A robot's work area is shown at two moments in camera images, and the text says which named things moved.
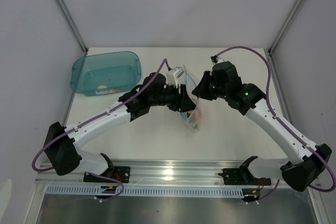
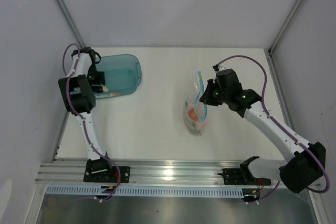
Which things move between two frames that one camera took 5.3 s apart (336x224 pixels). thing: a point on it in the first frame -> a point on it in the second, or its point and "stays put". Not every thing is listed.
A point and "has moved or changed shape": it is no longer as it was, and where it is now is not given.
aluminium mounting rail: [166, 172] stays put
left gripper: [182, 102] -> [101, 80]
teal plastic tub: [105, 73] stays put
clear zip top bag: [192, 117] has moved or changed shape
